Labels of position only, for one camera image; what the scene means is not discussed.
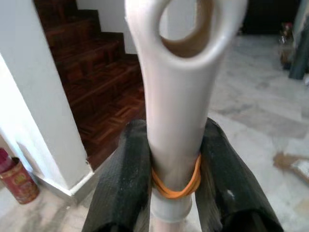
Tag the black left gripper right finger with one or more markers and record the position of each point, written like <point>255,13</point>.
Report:
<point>229,188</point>

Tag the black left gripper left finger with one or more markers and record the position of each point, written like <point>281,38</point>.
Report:
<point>123,188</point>

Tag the orange rubber band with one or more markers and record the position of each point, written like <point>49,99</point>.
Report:
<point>169,192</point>

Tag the brown cardboard box piece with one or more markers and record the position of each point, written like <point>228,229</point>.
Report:
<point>289,164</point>

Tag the red round tin can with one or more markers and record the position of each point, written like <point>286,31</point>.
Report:
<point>19,181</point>

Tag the dark wooden staircase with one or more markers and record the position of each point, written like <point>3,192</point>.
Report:
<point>96,72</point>

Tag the dried flower vase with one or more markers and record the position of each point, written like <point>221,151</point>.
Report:
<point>286,31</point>

